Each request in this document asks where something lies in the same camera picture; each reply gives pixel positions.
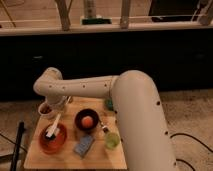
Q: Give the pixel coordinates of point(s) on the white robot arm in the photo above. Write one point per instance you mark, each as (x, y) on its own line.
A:
(141, 120)

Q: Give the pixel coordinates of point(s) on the dark bowl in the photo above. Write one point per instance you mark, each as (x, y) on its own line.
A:
(83, 113)

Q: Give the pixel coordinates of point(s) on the green tray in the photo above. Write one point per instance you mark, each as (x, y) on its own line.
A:
(109, 104)

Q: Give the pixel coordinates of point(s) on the orange fruit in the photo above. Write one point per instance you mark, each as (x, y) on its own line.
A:
(87, 122)

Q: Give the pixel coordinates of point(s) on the small metal spoon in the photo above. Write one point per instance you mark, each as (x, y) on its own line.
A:
(104, 127)

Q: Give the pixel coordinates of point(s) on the green cup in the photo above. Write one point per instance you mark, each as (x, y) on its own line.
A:
(112, 140)

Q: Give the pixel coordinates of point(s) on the blue sponge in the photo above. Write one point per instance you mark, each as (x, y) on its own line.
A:
(83, 146)

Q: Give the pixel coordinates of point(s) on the white cup with snacks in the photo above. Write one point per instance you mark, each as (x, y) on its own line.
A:
(45, 111)

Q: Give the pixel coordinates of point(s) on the green box on shelf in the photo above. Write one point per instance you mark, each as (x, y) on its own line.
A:
(94, 21)

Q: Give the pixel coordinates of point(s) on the black pole stand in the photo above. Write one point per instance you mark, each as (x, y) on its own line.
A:
(16, 150)

